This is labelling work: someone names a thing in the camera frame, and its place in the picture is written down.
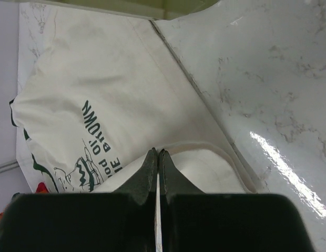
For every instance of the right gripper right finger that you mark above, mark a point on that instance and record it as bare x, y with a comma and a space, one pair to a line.
195, 221

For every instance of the white and green t shirt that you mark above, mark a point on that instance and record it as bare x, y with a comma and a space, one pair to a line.
104, 92

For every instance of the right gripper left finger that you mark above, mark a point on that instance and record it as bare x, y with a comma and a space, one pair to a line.
122, 220

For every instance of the olive green plastic bin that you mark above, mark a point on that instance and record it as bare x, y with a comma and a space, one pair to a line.
149, 9

